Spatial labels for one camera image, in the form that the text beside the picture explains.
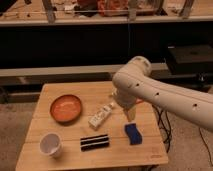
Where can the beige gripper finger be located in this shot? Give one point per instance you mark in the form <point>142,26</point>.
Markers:
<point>131,113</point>

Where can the white ceramic cup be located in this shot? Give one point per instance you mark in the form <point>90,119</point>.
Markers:
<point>50,145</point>

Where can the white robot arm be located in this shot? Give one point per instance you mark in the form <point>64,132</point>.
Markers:
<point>132,82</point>

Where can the orange ceramic bowl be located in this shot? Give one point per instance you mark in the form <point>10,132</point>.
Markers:
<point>66,108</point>

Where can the blue sponge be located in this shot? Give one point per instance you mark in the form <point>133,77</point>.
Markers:
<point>133,134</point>

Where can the white tube bottle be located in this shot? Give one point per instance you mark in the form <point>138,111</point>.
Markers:
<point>98,118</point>

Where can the wooden table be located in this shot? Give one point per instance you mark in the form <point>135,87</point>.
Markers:
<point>120,153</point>

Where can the black white striped block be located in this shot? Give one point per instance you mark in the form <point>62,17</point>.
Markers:
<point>94,142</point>

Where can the black box on shelf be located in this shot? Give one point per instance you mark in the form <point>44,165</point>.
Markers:
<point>190,59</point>

